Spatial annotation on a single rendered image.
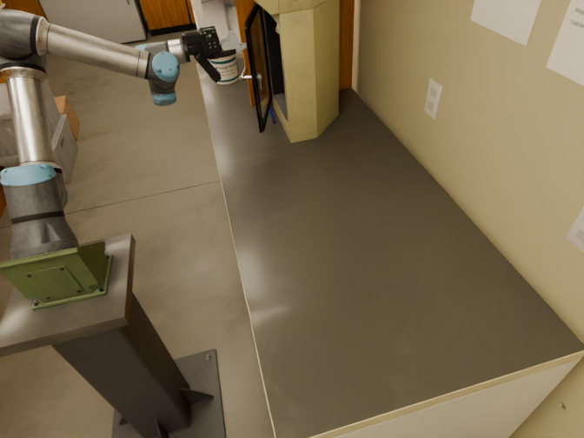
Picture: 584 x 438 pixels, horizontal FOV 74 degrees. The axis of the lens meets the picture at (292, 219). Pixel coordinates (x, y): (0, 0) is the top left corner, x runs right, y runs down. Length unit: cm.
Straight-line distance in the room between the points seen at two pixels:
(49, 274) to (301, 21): 104
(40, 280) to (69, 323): 13
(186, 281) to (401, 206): 148
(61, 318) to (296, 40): 108
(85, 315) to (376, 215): 86
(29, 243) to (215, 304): 129
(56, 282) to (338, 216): 79
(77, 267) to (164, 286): 133
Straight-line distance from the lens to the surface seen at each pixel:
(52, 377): 235
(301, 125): 153
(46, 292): 119
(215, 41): 139
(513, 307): 109
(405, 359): 94
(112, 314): 112
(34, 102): 134
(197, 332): 215
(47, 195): 114
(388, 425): 95
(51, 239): 112
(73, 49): 125
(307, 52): 142
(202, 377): 200
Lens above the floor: 176
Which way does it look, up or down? 43 degrees down
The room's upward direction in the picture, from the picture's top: 6 degrees counter-clockwise
